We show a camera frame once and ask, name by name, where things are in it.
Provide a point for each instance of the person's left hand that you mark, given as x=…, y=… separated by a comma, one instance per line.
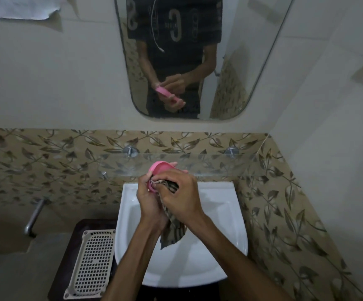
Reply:
x=148, y=206

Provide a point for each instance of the person's right hand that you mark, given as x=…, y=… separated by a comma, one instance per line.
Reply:
x=184, y=197

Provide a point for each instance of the white wash basin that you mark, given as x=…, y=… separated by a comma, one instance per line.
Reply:
x=212, y=216

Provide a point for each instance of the checkered cleaning cloth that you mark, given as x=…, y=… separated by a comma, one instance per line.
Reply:
x=172, y=235

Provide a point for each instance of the pink soap dish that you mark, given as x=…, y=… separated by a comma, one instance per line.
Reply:
x=161, y=166

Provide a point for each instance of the person's right forearm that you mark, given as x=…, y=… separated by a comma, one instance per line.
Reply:
x=241, y=266

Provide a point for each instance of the person's left forearm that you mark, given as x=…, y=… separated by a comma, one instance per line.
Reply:
x=131, y=266

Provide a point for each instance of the clear glass shelf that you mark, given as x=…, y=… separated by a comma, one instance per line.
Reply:
x=219, y=166

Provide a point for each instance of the white plastic perforated basket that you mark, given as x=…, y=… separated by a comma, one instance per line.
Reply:
x=90, y=263

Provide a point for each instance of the dark stool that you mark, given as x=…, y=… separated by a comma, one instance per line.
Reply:
x=67, y=247

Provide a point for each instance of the torn white paper sheet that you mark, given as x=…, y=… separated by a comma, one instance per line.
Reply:
x=18, y=7

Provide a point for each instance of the chrome shelf mount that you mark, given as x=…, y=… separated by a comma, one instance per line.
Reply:
x=130, y=151
x=231, y=152

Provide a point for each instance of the chrome wall tap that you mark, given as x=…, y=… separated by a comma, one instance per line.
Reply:
x=34, y=216

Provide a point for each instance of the rounded wall mirror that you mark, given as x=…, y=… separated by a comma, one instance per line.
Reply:
x=256, y=43

